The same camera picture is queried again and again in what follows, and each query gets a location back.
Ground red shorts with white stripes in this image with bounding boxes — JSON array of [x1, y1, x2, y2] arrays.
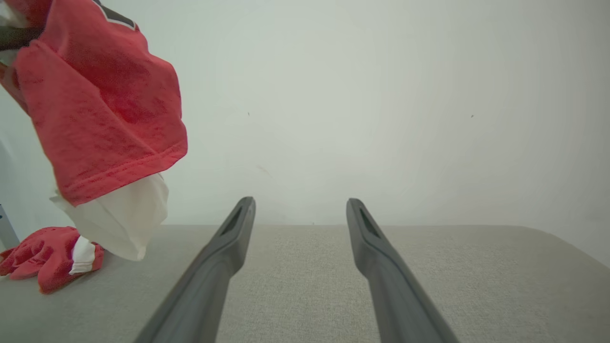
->
[[0, 227, 105, 294]]

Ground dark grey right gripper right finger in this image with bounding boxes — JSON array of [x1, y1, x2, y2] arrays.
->
[[346, 198, 460, 343]]

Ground red jersey with white sleeves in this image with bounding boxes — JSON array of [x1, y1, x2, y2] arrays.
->
[[0, 0, 188, 262]]

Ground grey metal frame leg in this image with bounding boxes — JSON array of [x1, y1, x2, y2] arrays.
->
[[0, 205, 20, 251]]

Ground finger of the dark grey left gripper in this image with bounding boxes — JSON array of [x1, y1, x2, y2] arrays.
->
[[0, 26, 43, 50]]

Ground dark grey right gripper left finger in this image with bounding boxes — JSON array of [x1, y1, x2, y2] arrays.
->
[[135, 197, 256, 343]]

